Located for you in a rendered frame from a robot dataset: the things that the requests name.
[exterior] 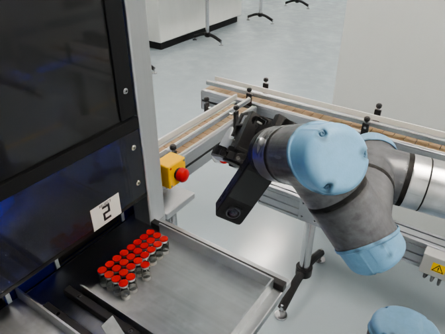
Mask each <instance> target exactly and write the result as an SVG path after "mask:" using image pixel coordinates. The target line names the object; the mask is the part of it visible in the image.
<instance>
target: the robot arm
mask: <svg viewBox="0 0 445 334"><path fill-rule="evenodd" d="M244 115H248V116H247V117H245V120H244V122H243V123H241V121H242V118H243V116H244ZM265 120H266V121H265ZM232 136H233V137H234V138H233V139H232ZM211 155H212V156H213V157H214V158H215V159H216V160H218V161H223V162H224V161H225V162H227V163H228V165H229V166H230V167H233V168H236V169H237V172H236V173H235V175H234V176H233V178H232V180H231V181H230V182H229V184H228V186H227V187H226V188H225V190H224V192H223V193H222V194H221V196H220V198H219V199H218V200H217V202H216V216H217V217H220V218H222V219H225V220H227V221H230V222H232V223H235V224H237V225H240V224H241V223H242V222H243V220H245V218H246V217H247V215H248V214H249V212H250V211H251V210H252V208H253V207H254V206H255V204H256V203H257V202H258V200H259V199H260V198H261V196H262V195H263V193H264V192H265V191H266V189H267V188H268V186H269V185H270V184H271V183H272V182H277V183H280V184H286V185H289V186H293V188H294V189H295V191H296V192H297V193H298V195H299V197H300V198H301V199H302V201H303V203H304V204H305V205H306V207H307V208H308V209H309V211H310V212H311V214H312V216H313V217H314V218H315V220H316V221H317V223H318V224H319V226H320V227H321V229H322V230H323V232H324V233H325V235H326V236H327V238H328V239H329V241H330V242H331V243H332V245H333V247H334V250H335V252H336V254H339V255H340V256H341V258H342V259H343V261H344V262H345V263H346V264H347V266H348V267H349V269H350V270H352V271H353V272H355V273H356V274H360V275H364V276H371V275H375V274H377V273H382V272H385V271H387V270H389V269H390V268H392V267H394V266H395V265H396V264H397V263H398V262H399V261H400V260H401V259H402V257H403V255H404V253H405V249H406V242H405V240H404V238H403V236H402V234H401V232H400V227H399V226H398V225H396V224H395V222H394V220H393V218H392V209H393V205H396V206H399V207H404V208H407V209H411V210H413V211H418V212H421V213H425V214H428V215H432V216H435V217H439V218H442V219H445V161H442V160H437V159H434V158H429V157H426V156H421V155H418V154H412V153H408V152H404V151H401V150H397V147H396V146H395V143H394V142H393V141H392V140H391V139H389V138H388V137H387V136H385V135H383V134H380V133H364V134H361V135H360V134H359V133H358V132H357V131H356V130H355V129H353V128H352V127H350V126H348V125H345V124H342V123H333V122H327V121H311V122H308V123H303V124H297V123H295V122H293V121H290V120H289V119H287V118H286V117H284V116H283V115H280V114H276V115H275V117H274V118H273V121H272V120H270V119H268V118H266V117H265V116H261V115H259V114H257V113H256V112H254V111H249V112H245V113H241V114H240V116H239V118H238V120H237V122H236V124H235V128H233V127H230V128H229V129H228V130H227V132H226V133H225V135H224V137H223V138H222V141H221V142H220V144H219V145H215V146H214V148H213V150H212V153H211ZM367 334H440V332H439V330H438V329H437V327H436V326H435V325H434V324H433V322H431V321H429V320H428V319H427V318H426V317H425V316H424V315H423V314H421V313H419V312H417V311H415V310H413V309H409V308H407V307H402V306H386V307H382V308H380V309H378V310H377V311H376V312H375V313H374V314H373V315H372V317H371V319H370V321H369V322H368V331H367Z"/></svg>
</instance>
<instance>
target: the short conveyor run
mask: <svg viewBox="0 0 445 334"><path fill-rule="evenodd" d="M235 99H237V94H234V95H232V96H231V97H229V98H228V99H225V100H224V101H222V102H220V103H219V104H217V105H215V106H214V107H210V106H209V102H208V101H209V97H204V101H205V103H204V113H202V114H200V115H198V116H196V117H195V118H193V119H192V120H190V121H188V122H186V123H185V124H183V125H182V126H180V127H178V128H176V129H174V130H173V131H171V132H169V133H168V134H166V135H164V136H162V137H161V138H159V139H158V145H159V153H161V152H163V151H164V150H168V151H170V152H173V153H176V154H178V155H181V156H184V157H185V168H186V169H188V170H189V175H191V174H192V173H194V172H195V171H196V170H198V169H199V168H200V167H202V166H203V165H204V164H206V163H207V162H208V161H210V160H211V159H212V155H211V153H212V150H213V148H214V146H215V145H219V144H220V142H221V141H222V139H223V137H224V135H225V133H226V132H227V130H228V129H229V128H230V127H233V128H235V124H236V122H237V120H238V118H239V116H240V114H241V113H245V112H249V111H254V112H256V113H257V107H256V106H251V107H250V106H247V105H246V104H248V103H249V102H251V98H249V97H248V98H246V99H245V100H243V101H241V102H240V103H236V102H235V101H234V100H235Z"/></svg>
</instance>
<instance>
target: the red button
mask: <svg viewBox="0 0 445 334"><path fill-rule="evenodd" d="M175 177H176V180H177V181H178V182H181V183H183V182H186V181H187V179H188V177H189V170H188V169H186V168H183V167H182V168H180V169H179V170H178V171H177V173H176V176H175Z"/></svg>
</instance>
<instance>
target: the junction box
mask: <svg viewBox="0 0 445 334"><path fill-rule="evenodd" d="M419 271H420V272H423V273H425V274H428V275H430V276H433V277H435V278H438V279H441V280H443V281H445V252H442V251H440V250H437V249H434V248H432V247H428V246H427V247H426V250H425V252H424V254H423V257H422V260H421V263H420V266H419Z"/></svg>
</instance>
